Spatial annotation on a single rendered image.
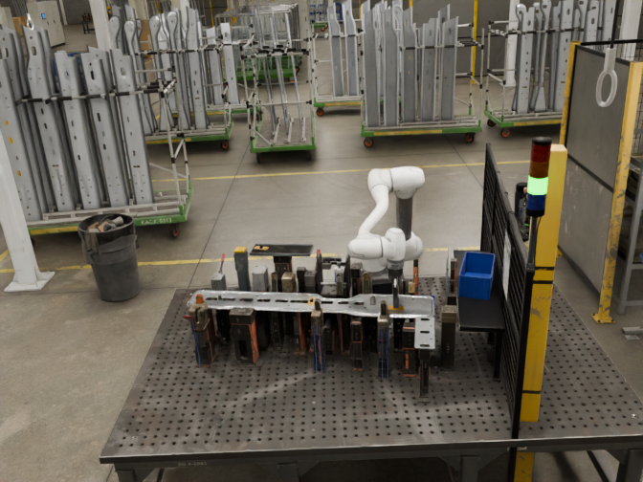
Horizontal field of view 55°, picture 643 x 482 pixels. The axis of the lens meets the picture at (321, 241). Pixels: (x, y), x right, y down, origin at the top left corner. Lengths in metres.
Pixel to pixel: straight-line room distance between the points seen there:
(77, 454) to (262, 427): 1.59
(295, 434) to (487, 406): 0.94
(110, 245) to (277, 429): 3.05
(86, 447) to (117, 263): 1.95
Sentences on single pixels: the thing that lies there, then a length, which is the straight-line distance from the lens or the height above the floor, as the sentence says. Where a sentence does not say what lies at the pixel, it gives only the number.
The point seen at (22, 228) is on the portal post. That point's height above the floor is 0.59.
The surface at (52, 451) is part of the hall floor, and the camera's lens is 4.41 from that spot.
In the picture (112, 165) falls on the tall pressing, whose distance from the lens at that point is 7.31.
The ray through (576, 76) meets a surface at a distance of 5.77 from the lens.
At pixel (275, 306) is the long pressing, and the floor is 1.00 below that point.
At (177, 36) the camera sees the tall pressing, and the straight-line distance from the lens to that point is 10.88.
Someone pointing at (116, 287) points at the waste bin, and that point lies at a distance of 5.85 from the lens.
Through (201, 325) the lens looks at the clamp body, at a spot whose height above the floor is 0.97.
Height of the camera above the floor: 2.68
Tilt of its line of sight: 24 degrees down
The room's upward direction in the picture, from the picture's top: 3 degrees counter-clockwise
